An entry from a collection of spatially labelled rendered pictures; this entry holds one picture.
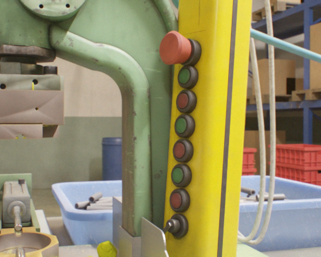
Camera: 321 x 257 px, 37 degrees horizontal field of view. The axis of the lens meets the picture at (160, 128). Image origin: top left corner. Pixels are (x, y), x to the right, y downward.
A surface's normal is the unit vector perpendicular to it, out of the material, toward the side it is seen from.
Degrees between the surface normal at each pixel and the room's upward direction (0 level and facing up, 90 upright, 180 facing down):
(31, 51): 90
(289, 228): 100
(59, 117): 90
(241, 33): 90
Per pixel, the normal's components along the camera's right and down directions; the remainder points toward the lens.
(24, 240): 0.07, -0.51
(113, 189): 0.29, -0.14
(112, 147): -0.25, 0.01
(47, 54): 0.89, 0.00
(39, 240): -0.53, -0.37
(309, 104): -0.95, 0.00
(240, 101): 0.65, 0.01
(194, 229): -0.76, -0.08
